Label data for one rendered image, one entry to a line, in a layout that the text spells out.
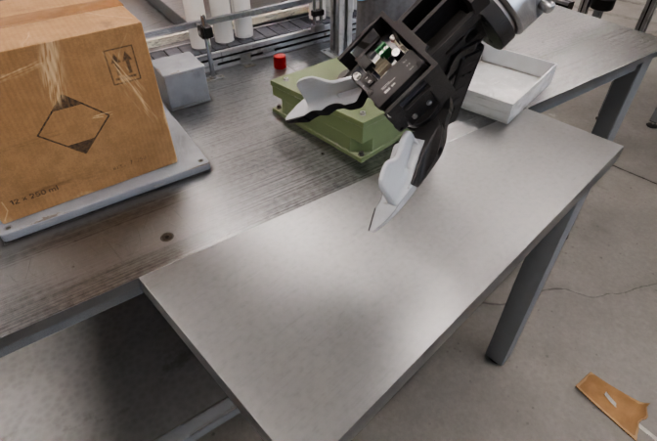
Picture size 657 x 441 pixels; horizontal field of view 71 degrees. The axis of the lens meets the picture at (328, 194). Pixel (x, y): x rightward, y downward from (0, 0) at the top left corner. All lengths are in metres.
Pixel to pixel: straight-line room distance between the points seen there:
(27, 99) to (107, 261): 0.27
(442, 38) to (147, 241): 0.59
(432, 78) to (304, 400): 0.41
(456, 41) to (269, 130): 0.69
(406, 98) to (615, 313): 1.66
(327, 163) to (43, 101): 0.49
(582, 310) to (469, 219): 1.14
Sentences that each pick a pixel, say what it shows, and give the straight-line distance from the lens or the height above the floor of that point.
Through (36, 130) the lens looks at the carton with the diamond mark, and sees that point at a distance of 0.84.
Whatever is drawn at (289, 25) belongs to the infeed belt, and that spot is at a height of 0.88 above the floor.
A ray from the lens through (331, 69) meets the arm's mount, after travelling 1.11.
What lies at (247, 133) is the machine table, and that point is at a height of 0.83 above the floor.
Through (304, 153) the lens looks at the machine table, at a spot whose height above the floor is 0.83.
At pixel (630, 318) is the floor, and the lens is 1.98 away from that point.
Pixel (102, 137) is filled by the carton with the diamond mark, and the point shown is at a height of 0.95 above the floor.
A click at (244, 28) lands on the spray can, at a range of 1.35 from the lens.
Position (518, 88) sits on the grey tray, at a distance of 1.27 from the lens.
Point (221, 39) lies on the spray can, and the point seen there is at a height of 0.90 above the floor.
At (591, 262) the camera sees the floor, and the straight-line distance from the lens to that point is 2.11.
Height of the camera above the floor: 1.38
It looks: 40 degrees down
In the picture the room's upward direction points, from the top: straight up
